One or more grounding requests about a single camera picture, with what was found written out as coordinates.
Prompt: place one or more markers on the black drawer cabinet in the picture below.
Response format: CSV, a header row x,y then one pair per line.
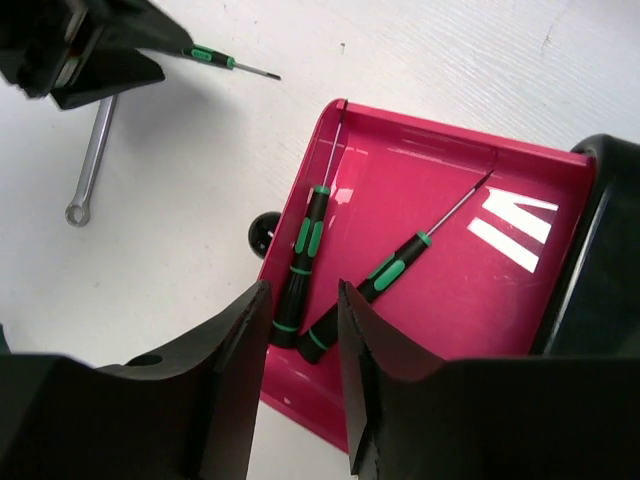
x,y
594,307

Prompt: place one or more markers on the small green precision screwdriver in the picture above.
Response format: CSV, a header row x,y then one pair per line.
x,y
215,58

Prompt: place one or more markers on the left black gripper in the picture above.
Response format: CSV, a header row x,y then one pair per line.
x,y
80,52

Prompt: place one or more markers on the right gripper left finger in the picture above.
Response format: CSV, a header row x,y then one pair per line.
x,y
185,410

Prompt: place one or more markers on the silver combination wrench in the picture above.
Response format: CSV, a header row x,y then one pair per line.
x,y
77,213

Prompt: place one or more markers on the pink top drawer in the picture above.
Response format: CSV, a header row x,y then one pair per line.
x,y
501,214

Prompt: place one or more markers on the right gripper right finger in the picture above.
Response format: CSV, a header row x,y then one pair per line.
x,y
412,415

